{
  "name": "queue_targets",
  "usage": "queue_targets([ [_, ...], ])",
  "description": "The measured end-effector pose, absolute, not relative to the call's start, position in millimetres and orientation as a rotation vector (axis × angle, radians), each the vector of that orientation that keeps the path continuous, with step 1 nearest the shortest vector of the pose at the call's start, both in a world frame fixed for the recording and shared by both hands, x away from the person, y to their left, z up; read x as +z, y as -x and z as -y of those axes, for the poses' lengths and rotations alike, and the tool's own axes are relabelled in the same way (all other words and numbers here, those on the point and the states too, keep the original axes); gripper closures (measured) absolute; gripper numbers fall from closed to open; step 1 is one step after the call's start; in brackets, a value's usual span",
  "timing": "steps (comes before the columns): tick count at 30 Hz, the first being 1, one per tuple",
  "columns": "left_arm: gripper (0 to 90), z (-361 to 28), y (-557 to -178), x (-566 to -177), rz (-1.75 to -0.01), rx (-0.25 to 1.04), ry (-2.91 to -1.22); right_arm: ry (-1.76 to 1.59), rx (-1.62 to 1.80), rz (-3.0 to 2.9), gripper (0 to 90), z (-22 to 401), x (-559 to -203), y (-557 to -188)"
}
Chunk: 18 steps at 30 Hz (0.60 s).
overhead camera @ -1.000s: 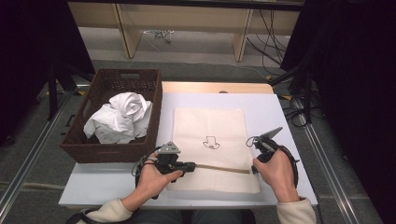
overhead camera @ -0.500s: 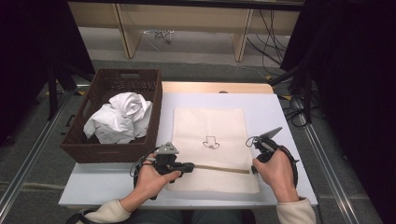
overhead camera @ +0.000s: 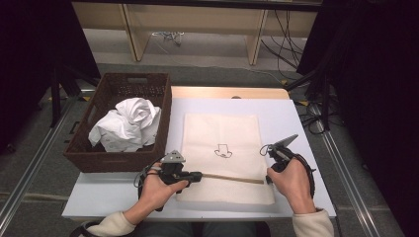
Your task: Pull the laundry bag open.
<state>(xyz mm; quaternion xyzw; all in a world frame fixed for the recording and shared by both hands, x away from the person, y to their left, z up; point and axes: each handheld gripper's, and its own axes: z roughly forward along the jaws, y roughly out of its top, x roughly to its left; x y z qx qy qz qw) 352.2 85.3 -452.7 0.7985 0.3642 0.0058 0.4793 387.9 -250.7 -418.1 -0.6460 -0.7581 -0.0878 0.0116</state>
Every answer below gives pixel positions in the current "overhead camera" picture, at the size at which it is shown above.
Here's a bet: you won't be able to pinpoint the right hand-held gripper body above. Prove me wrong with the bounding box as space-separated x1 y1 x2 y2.
266 133 299 174

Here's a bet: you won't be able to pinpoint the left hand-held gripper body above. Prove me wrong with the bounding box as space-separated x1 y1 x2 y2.
158 149 192 186

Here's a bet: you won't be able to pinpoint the cream mesh laundry bag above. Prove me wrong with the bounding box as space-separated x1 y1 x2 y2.
176 113 276 205

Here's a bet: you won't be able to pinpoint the white shirt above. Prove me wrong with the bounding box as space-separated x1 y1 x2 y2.
87 97 162 153

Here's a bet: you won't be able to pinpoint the brown woven basket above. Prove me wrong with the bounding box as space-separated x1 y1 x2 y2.
62 72 173 174

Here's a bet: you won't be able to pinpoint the person's right hand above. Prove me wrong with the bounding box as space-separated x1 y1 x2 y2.
266 158 316 210

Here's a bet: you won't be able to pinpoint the person's left hand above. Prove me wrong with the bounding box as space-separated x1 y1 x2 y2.
137 162 191 213

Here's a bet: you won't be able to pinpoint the person's dark trousers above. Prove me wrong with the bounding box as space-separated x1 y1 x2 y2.
136 220 265 237

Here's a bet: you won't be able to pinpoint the black metal stand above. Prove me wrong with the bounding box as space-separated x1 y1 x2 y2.
285 67 332 132
48 63 100 128

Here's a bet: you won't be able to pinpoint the black curtain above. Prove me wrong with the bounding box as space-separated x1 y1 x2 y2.
0 0 102 156
295 0 419 237

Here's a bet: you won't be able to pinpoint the wooden shelf unit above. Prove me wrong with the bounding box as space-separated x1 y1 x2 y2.
70 0 323 66

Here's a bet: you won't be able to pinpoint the left hand-held gripper cable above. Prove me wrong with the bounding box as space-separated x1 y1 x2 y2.
69 157 164 237

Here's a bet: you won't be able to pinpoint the black floor cables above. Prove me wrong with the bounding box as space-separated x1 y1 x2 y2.
294 98 345 136

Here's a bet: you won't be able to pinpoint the metal floor rail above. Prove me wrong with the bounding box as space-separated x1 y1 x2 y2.
310 102 383 237
0 88 97 228

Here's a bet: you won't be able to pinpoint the black hanging cables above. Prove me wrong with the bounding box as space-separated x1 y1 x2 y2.
261 9 309 72

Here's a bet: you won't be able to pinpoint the white cable bundle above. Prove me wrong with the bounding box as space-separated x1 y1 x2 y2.
151 31 186 47

